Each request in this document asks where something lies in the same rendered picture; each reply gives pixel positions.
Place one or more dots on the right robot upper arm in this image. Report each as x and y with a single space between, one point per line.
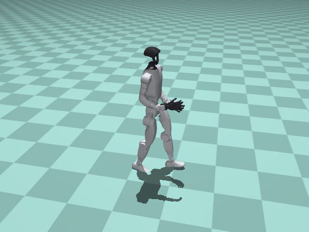
145 81

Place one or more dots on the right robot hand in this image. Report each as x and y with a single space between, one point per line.
172 105

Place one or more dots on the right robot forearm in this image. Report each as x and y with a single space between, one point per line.
151 104

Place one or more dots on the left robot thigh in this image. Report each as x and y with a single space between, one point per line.
164 118

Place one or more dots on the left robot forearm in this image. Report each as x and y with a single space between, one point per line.
164 98

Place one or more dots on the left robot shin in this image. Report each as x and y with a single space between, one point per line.
169 149

